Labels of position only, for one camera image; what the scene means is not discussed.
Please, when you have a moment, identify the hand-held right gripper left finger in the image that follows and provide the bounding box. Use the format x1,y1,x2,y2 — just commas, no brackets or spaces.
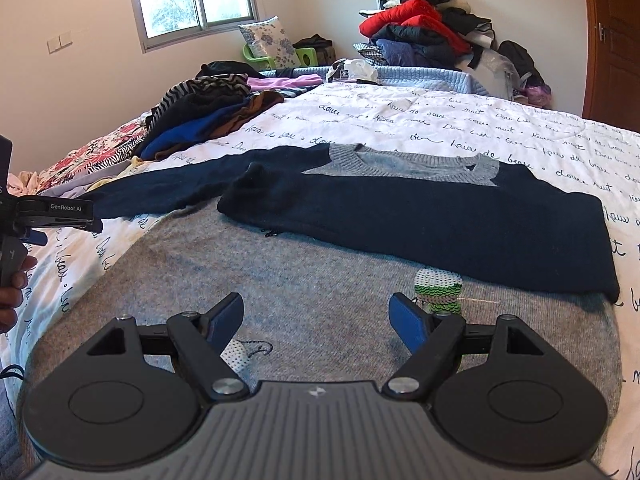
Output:
87,292,251,402

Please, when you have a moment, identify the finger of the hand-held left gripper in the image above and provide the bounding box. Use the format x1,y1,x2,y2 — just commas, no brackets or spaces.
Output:
20,224,49,247
15,197,104,234

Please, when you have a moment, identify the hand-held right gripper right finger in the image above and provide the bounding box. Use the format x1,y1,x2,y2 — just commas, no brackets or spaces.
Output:
381,292,543,402

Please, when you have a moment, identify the navy and grey sweater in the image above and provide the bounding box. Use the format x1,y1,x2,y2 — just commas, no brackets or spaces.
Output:
17,142,624,480

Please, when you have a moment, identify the pile of jackets and clothes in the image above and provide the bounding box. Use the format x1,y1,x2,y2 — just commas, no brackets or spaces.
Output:
352,0,498,69

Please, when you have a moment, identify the person's left hand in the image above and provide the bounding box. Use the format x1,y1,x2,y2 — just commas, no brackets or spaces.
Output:
0,255,39,334

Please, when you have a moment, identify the pale pink cloth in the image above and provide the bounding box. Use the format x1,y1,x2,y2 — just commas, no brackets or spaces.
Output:
6,171,42,197

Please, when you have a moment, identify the red floral bedsheet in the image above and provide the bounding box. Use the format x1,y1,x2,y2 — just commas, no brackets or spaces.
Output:
36,119,152,196

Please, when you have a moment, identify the heap of dark garments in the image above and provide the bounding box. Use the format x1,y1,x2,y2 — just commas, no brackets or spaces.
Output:
135,61,287,162

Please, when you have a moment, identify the white script printed blanket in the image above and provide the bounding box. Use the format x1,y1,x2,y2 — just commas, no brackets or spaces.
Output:
0,80,640,480

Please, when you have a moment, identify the pink garment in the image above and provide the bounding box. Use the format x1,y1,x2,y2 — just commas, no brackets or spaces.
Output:
247,73,324,94

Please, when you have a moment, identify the blue quilted cover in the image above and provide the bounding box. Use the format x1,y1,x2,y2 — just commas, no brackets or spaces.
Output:
262,62,489,97

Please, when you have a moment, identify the white plastic bag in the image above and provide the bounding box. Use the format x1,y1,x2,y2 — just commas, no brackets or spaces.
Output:
326,58,379,84

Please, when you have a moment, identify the purple bag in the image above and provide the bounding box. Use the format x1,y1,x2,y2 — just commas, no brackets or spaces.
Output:
522,83,553,107

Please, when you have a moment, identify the clear plastic bedding bag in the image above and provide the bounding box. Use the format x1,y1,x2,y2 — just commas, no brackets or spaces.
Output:
469,49,519,102

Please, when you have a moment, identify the floral pillow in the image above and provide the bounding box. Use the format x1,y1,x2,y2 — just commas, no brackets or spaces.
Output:
237,16,301,69

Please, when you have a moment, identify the green plastic chair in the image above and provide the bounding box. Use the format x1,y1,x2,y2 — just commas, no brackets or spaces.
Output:
242,42,317,71

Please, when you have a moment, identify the black backpack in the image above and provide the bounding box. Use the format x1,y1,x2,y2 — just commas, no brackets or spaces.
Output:
499,40,547,89

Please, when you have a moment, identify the dark bag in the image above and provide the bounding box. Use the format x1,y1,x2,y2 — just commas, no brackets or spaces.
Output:
292,34,337,67

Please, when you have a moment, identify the brown wooden door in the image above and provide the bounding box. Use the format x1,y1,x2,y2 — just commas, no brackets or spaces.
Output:
581,0,640,134

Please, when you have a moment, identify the white wall switch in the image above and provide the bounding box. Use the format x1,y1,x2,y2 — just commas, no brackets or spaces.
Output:
47,31,74,54

